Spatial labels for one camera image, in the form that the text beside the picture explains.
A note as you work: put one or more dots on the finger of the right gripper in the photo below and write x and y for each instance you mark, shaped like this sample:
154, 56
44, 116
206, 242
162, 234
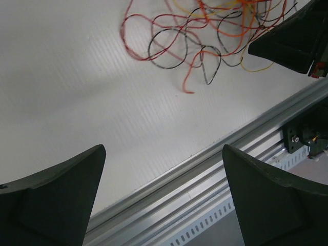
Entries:
299, 43

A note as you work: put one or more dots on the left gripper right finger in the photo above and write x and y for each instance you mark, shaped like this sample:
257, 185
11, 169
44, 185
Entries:
273, 206

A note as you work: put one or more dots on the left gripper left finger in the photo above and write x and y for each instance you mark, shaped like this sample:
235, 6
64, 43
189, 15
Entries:
52, 206

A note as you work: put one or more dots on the white slotted cable duct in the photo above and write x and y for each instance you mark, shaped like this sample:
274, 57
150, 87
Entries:
213, 223

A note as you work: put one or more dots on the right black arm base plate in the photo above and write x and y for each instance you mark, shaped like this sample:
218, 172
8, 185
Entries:
307, 129

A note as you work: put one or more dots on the aluminium mounting rail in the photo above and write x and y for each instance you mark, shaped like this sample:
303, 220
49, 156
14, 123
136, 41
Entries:
146, 217

